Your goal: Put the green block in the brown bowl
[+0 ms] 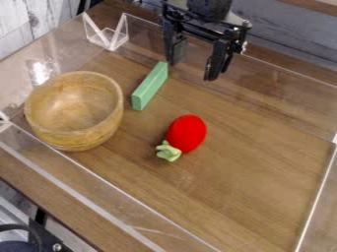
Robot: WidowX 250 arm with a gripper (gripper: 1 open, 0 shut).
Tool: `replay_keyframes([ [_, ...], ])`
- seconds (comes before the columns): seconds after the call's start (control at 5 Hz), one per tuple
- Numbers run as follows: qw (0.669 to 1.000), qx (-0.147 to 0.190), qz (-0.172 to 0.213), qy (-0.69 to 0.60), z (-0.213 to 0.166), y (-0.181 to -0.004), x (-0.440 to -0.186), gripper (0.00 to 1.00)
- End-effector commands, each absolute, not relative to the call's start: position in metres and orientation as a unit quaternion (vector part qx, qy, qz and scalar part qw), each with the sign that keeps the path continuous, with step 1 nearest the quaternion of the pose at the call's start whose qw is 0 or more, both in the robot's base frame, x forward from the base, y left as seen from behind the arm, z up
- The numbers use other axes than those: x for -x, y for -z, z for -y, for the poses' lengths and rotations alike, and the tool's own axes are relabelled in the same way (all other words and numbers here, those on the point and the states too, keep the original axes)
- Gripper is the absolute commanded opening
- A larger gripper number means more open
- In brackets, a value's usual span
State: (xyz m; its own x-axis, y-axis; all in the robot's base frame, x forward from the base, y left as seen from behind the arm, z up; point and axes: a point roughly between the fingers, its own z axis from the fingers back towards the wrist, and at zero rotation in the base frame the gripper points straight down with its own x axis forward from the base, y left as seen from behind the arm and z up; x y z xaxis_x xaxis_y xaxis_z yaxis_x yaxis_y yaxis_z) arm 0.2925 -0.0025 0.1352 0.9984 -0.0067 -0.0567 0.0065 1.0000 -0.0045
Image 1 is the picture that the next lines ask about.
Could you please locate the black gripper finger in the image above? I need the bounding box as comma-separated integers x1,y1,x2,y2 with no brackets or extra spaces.
163,20,187,65
205,39,233,81

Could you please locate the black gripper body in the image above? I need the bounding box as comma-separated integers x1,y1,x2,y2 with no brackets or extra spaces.
162,0,253,52

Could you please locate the green rectangular block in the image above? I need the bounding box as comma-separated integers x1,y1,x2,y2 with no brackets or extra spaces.
131,62,169,111

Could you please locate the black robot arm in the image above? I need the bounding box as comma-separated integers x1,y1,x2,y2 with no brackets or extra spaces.
162,0,253,81

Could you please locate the brown wooden bowl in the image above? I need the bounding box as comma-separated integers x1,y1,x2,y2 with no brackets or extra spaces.
24,71,125,152

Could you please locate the red plush strawberry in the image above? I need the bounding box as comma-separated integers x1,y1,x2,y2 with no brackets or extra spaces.
155,114,209,161

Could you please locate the black table clamp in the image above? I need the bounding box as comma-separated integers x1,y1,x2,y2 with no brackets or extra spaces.
28,220,74,252

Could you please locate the clear acrylic corner bracket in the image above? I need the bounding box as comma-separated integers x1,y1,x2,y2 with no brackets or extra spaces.
82,13,129,51

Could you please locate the clear acrylic tray wall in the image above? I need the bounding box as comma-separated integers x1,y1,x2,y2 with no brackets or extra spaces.
0,15,337,252

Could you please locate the black cable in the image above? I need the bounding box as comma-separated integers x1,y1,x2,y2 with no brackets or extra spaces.
0,223,44,252

